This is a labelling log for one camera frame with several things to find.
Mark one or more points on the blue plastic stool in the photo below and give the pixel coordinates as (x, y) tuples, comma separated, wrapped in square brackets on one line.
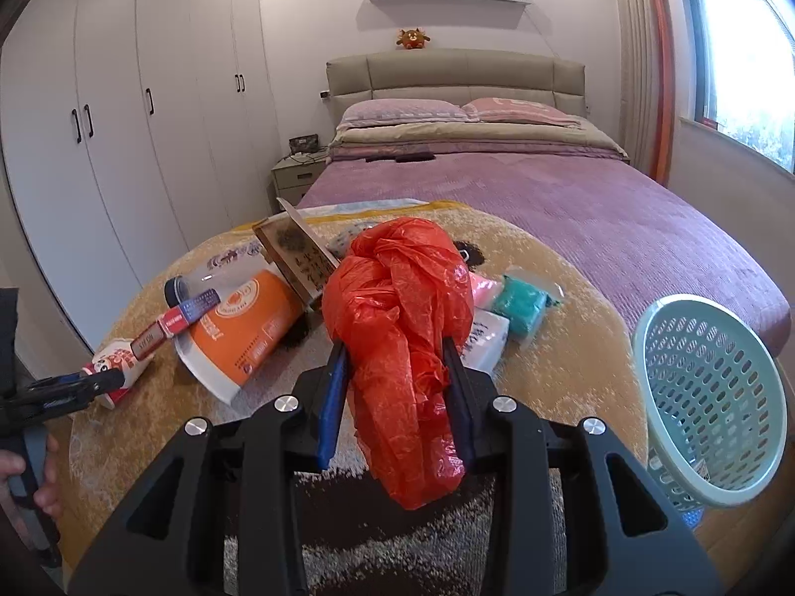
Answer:
[(693, 518)]

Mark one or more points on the white cardboard box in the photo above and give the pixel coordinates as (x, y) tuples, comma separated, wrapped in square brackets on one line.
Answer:
[(486, 341)]

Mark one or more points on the right pink pillow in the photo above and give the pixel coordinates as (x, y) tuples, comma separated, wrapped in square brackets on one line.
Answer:
[(507, 110)]

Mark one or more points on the orange plush toy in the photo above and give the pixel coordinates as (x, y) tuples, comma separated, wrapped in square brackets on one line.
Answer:
[(413, 39)]

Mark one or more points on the brown cardboard box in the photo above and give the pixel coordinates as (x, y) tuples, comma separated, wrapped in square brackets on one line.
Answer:
[(295, 249)]

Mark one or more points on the left pink pillow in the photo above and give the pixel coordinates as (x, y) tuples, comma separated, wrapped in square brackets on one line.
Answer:
[(389, 112)]

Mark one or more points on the teal tissue pack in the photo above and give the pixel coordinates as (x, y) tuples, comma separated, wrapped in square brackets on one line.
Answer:
[(523, 304)]

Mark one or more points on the folded beige quilt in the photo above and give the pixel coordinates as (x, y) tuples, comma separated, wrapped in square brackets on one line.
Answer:
[(584, 139)]

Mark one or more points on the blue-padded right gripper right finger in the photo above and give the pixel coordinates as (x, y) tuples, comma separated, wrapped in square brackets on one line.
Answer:
[(623, 536)]

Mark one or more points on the beige orange curtain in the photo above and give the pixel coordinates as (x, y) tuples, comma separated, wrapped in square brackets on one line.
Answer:
[(647, 103)]

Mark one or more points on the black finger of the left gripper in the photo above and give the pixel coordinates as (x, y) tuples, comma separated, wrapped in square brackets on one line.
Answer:
[(55, 397)]

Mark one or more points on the white wardrobe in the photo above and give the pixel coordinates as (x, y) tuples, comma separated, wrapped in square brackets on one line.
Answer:
[(132, 130)]

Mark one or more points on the beige padded headboard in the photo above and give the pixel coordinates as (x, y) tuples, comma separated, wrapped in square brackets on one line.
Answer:
[(457, 76)]

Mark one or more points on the purple bedspread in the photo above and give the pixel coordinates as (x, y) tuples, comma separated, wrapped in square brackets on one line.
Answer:
[(629, 236)]

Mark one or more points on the red plastic bag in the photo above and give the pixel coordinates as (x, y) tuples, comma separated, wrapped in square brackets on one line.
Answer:
[(400, 292)]

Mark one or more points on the pink pillow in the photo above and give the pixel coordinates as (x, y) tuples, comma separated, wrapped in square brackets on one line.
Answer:
[(507, 110), (389, 112)]

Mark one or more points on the mint green plastic laundry basket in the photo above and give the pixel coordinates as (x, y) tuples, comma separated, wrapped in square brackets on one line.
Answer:
[(715, 403)]

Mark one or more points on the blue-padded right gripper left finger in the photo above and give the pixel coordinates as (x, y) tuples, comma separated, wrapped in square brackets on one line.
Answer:
[(167, 535)]

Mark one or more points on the dark framed window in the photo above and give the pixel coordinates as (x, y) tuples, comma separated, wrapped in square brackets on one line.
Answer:
[(744, 75)]

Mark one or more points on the orange white food pouch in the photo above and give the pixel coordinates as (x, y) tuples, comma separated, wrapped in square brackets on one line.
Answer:
[(225, 348)]

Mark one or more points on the beige nightstand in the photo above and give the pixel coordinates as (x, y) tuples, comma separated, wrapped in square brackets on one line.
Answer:
[(295, 174)]

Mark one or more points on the yellow brown plush blanket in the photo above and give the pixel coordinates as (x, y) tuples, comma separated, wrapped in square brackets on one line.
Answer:
[(356, 540)]

